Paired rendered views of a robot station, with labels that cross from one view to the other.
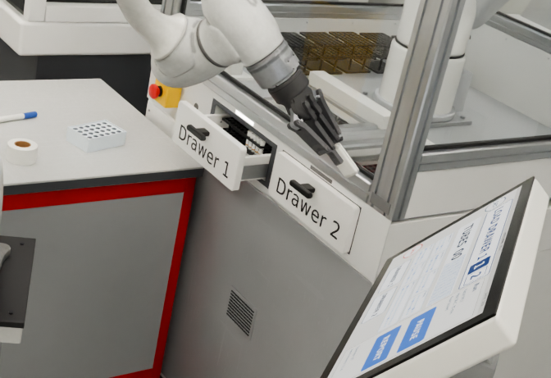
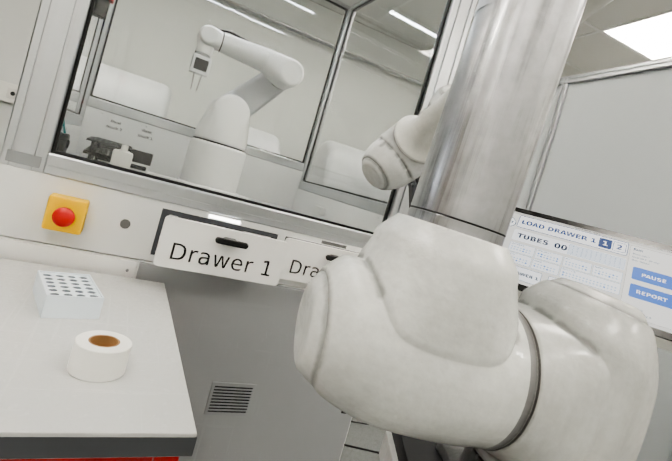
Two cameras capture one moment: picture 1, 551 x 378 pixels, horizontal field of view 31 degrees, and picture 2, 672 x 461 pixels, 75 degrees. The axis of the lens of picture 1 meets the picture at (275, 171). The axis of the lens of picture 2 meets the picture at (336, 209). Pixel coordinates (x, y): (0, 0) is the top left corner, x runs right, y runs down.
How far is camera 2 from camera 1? 2.16 m
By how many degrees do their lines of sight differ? 77
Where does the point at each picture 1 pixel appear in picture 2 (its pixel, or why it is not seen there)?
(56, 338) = not seen: outside the picture
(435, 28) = not seen: hidden behind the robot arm
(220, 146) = (254, 249)
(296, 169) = (314, 247)
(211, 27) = not seen: hidden behind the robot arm
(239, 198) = (220, 297)
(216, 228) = (180, 339)
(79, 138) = (81, 303)
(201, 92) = (135, 205)
